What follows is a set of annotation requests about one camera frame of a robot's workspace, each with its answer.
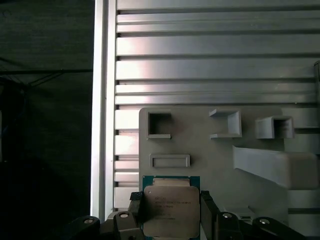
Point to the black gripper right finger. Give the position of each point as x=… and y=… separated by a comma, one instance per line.
x=225, y=225

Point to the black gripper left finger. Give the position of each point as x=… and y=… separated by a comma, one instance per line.
x=125, y=225

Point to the silver CPU chip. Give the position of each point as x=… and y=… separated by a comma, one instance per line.
x=172, y=207

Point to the grey plastic parts rack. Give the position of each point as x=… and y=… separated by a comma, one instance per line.
x=200, y=150

